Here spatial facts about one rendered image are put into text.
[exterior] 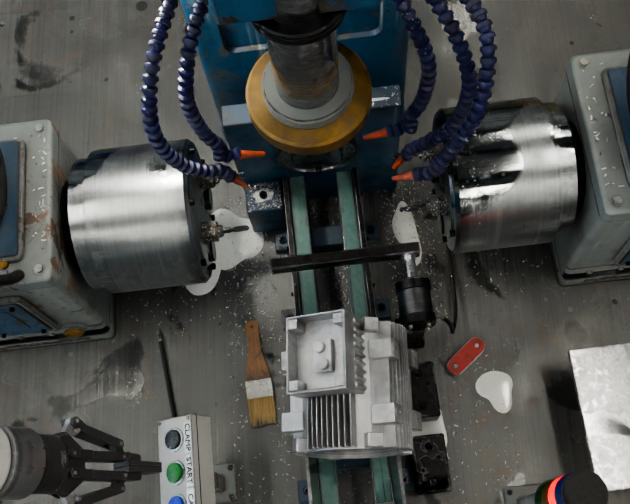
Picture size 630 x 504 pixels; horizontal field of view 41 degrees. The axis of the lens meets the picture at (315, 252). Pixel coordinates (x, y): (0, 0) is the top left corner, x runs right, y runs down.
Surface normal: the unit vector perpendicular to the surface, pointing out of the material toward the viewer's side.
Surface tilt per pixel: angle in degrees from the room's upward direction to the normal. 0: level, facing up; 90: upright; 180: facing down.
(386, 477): 0
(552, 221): 66
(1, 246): 0
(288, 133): 0
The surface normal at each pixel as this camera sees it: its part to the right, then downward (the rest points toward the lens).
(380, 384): -0.44, -0.29
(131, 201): -0.04, -0.18
